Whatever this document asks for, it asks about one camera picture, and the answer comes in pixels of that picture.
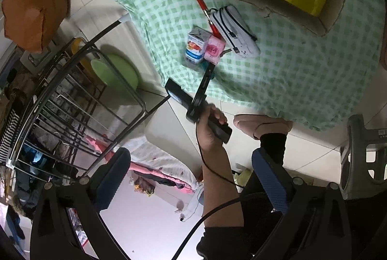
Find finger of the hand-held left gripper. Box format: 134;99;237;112
196;62;216;97

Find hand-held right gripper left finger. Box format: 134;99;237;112
30;147;132;260

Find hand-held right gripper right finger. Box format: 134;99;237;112
252;148;353;260

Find pink flower pack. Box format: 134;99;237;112
204;35;227;65

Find blue white drink carton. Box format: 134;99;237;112
184;26;210;65

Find person's left forearm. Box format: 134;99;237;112
196;145;253;260

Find person's left hand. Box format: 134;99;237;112
196;104;229;152

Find person's black trousers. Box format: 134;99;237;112
239;132;303;212

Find beige slipper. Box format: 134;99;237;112
234;114;294;140

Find pink patterned quilt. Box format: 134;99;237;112
121;139;201;195

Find metal drying rack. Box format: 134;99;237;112
0;14;168;185

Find green plastic stool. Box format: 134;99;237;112
91;53;140;97

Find grey plastic stool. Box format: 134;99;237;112
339;114;387;200

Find green checkered tablecloth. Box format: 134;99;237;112
101;0;387;131

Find yellow plastic stool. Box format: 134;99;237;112
71;37;91;70

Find brown cardboard box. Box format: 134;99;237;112
1;0;71;54

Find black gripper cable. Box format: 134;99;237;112
172;123;244;260

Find black usb cable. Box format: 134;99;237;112
216;7;258;53

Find red handled tool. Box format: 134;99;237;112
193;0;221;37

